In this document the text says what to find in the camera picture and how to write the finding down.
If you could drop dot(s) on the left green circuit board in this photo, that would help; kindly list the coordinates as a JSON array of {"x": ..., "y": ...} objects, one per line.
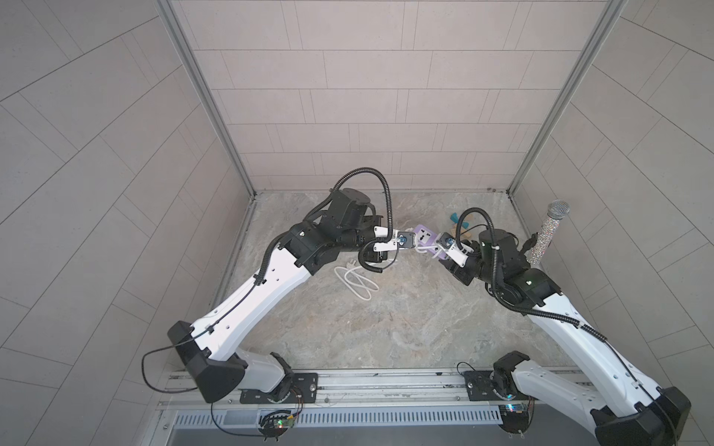
[{"x": 275, "y": 424}]

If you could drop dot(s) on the glitter microphone on black stand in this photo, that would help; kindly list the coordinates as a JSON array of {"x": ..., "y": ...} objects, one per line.
[{"x": 537, "y": 245}]

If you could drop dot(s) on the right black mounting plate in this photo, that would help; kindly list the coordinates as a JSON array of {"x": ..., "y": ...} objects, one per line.
[{"x": 481, "y": 387}]

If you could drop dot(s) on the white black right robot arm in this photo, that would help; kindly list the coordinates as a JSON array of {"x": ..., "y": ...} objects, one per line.
[{"x": 623, "y": 405}]

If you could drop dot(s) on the white perforated vent strip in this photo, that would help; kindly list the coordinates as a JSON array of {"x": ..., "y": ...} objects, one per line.
[{"x": 312, "y": 418}]

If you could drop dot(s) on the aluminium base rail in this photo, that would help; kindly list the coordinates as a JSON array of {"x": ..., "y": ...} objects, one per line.
[{"x": 390, "y": 384}]

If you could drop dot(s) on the black mounting plate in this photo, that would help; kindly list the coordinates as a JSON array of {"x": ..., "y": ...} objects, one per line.
[
  {"x": 292, "y": 389},
  {"x": 481, "y": 387}
]

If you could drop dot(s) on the green circuit board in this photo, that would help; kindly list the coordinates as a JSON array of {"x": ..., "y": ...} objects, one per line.
[
  {"x": 275, "y": 424},
  {"x": 516, "y": 418}
]

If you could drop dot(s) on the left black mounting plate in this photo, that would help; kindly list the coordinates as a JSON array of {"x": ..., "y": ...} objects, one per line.
[{"x": 292, "y": 389}]

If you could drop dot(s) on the teal toy block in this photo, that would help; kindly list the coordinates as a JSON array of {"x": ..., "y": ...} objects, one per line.
[{"x": 455, "y": 219}]

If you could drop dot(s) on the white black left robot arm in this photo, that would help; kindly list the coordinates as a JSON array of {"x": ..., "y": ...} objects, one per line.
[{"x": 356, "y": 216}]

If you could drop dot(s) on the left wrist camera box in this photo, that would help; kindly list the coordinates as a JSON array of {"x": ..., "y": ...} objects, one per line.
[{"x": 399, "y": 240}]

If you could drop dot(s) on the right green circuit board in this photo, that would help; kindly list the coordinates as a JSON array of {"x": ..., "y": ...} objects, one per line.
[{"x": 516, "y": 418}]

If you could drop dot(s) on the purple power strip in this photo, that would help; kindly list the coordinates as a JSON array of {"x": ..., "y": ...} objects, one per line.
[{"x": 426, "y": 242}]

